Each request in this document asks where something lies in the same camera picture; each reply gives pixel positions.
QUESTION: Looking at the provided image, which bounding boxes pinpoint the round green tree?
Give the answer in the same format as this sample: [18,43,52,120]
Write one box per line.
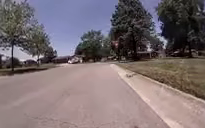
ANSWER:
[75,29,108,63]

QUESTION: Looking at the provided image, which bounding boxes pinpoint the pale concrete kerb strip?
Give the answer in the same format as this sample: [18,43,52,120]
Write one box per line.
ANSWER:
[109,63,205,128]

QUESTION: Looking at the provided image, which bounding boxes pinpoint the tall dark conifer tree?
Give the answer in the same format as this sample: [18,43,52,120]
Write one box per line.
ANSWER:
[109,0,157,62]

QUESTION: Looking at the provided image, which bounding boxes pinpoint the small green tree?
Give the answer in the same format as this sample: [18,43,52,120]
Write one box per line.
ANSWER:
[23,25,58,66]

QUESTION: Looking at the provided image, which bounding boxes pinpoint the shaded grass verge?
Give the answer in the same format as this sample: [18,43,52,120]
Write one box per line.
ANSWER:
[0,63,59,79]

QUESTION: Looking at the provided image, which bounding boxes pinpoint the slender light green tree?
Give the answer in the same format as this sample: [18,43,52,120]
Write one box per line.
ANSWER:
[0,0,38,72]

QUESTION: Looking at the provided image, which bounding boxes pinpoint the dry grass lawn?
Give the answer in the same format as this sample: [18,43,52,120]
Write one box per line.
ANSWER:
[117,57,205,104]

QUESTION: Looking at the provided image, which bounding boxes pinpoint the white vehicle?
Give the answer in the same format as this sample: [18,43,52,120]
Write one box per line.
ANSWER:
[67,55,84,65]

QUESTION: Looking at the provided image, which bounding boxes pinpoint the grey asphalt road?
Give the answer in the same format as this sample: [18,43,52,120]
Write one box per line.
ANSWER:
[0,62,171,128]

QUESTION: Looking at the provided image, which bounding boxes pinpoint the low house behind trees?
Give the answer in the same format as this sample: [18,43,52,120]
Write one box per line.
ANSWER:
[135,44,168,60]

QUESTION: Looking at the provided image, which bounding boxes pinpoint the large dark broad tree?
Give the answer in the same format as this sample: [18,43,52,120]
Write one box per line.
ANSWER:
[156,0,205,58]

